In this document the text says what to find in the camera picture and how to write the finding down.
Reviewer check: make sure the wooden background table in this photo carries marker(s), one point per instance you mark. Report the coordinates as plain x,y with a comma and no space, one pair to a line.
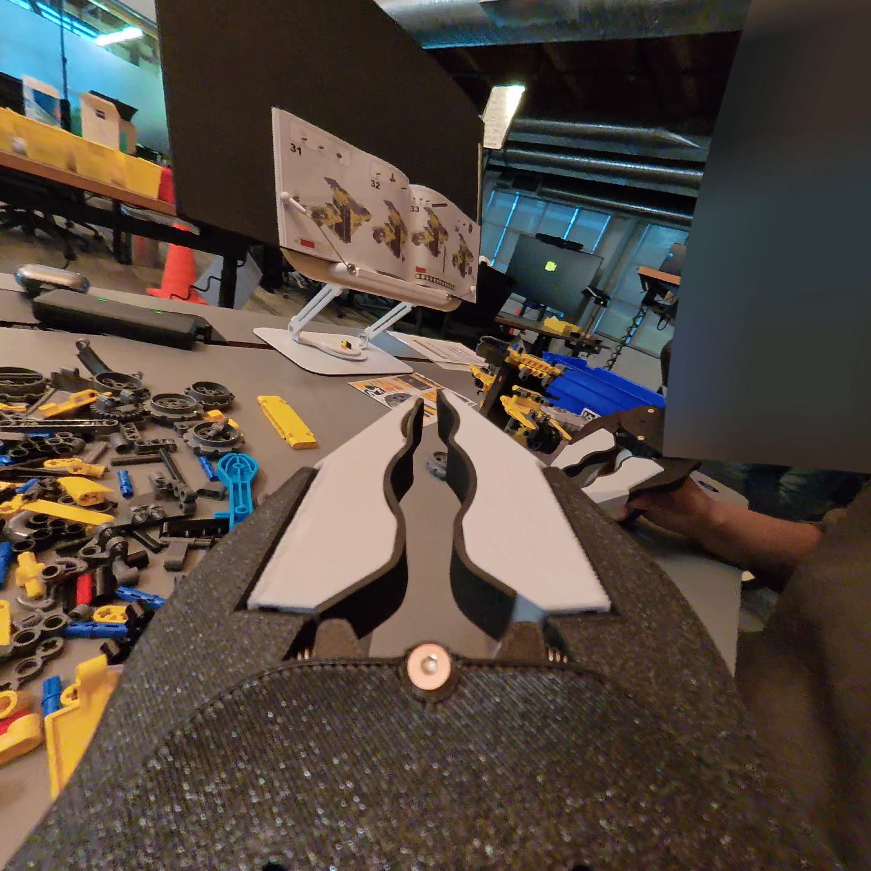
68,182

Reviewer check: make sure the yellow ribbed toy panel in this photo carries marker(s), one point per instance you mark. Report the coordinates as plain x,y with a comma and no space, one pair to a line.
289,423

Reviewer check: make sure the row of yellow bins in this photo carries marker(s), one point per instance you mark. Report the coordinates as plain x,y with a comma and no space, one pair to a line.
88,163

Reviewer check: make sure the pile of toy building parts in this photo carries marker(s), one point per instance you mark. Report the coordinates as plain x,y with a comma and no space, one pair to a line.
68,476

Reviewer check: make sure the yellow black sticker sheet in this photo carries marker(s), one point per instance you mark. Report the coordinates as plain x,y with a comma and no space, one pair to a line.
394,389

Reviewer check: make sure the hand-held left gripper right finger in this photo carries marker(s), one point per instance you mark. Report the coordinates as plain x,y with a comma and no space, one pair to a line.
531,537

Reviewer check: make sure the white light panel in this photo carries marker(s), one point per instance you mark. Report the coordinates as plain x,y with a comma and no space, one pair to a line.
503,114

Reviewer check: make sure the yellow black toy vehicle model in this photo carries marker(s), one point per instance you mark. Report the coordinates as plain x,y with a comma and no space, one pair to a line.
524,401

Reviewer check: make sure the light blue toy piece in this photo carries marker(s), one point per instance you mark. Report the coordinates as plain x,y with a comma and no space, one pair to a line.
238,486

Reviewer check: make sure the large black board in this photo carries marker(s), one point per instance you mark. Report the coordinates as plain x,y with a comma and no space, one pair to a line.
306,81

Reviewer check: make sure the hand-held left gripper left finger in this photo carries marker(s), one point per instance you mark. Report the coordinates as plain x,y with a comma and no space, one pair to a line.
326,537

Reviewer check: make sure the black power brick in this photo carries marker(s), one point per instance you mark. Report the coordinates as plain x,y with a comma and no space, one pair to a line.
115,316

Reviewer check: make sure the person's right hand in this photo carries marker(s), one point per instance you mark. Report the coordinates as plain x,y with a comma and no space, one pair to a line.
680,507

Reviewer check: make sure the white cardboard box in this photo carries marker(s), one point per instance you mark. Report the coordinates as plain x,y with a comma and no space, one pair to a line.
41,101
102,121

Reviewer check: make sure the orange traffic cone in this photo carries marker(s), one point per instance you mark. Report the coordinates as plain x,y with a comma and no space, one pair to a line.
178,272

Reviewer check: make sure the small grey axle connector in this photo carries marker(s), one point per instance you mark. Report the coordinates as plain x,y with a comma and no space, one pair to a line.
437,466

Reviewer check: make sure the grey oval device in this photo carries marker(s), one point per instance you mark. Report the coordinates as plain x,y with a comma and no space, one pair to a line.
51,279

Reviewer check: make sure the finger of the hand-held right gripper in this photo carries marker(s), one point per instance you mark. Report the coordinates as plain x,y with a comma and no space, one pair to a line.
633,480
585,452

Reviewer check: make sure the white book stand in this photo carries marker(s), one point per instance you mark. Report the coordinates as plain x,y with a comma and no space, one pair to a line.
320,354

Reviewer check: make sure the building instruction booklet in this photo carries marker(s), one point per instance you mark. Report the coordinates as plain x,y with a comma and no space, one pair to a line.
354,204

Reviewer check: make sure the blue plastic bin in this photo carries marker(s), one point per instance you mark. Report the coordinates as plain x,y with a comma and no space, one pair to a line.
605,391

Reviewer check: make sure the small yellow toy piece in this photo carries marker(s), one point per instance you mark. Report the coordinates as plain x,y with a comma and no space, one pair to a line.
218,416

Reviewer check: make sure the dark workbench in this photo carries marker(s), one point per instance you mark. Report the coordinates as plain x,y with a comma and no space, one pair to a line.
558,328

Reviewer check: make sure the person's right forearm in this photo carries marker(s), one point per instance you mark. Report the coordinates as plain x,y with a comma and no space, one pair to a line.
769,541

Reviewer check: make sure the black monitor on stand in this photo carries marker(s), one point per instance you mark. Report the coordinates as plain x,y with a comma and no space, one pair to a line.
554,279

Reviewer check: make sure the white printed paper sheet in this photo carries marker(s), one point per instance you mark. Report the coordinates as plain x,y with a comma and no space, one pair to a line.
442,350

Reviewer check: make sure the dark toothed toy wheel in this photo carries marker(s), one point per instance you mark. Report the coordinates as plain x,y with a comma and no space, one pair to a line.
207,439

